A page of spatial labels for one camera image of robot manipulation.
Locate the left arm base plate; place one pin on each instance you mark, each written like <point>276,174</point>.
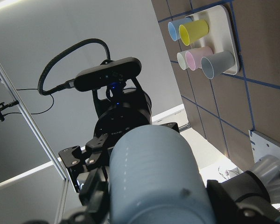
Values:
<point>263,145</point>

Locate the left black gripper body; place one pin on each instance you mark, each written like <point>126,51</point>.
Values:
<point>119,109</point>

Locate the sky blue plastic cup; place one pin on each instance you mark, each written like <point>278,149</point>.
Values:
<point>173,27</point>

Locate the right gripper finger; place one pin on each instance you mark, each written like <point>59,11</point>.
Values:
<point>242,199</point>

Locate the pink plastic cup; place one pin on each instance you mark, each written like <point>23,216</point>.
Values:
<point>194,56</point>

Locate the white serving tray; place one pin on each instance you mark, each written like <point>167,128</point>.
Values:
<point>220,36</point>

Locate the grey plastic cup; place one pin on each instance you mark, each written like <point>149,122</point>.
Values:
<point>217,64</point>

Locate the black wrist webcam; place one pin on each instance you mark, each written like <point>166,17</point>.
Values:
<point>107,73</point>

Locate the cream white plastic cup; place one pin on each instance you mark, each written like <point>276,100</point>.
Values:
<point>181,58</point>

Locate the light blue plastic cup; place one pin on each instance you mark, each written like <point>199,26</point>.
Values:
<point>154,179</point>

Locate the small camera on clamp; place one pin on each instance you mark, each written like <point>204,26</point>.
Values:
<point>3,107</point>

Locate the yellow plastic cup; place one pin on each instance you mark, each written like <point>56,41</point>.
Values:
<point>193,31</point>

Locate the aluminium frame post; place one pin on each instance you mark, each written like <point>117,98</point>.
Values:
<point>38,134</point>

